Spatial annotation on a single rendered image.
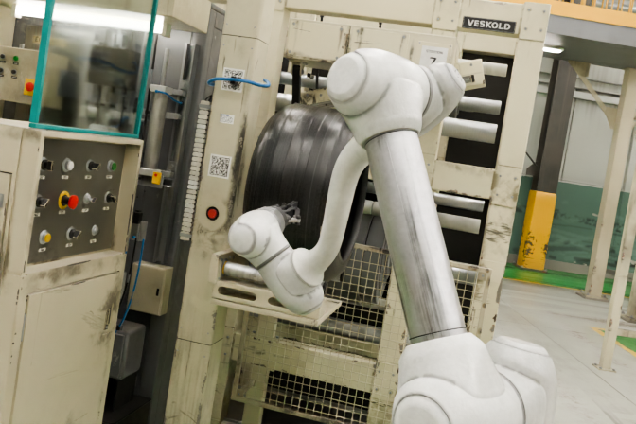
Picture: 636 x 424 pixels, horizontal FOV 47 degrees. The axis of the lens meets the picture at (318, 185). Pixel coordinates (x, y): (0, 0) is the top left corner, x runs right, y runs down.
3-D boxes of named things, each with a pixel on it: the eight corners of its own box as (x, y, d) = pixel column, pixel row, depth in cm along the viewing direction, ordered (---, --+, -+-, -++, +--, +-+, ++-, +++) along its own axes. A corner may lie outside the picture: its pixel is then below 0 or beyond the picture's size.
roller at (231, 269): (223, 274, 238) (219, 273, 233) (226, 260, 238) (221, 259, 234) (326, 295, 230) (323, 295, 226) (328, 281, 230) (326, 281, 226)
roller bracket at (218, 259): (206, 283, 231) (211, 253, 231) (247, 267, 270) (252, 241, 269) (216, 285, 230) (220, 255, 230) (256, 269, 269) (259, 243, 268)
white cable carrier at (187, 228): (179, 238, 246) (200, 99, 244) (185, 238, 251) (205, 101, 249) (191, 241, 245) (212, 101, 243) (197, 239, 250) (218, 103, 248)
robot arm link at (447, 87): (397, 104, 163) (360, 93, 152) (460, 55, 153) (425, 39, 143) (420, 153, 157) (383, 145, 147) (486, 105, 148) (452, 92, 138)
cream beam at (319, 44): (282, 57, 263) (289, 16, 262) (300, 67, 287) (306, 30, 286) (450, 79, 249) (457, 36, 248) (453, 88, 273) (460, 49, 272)
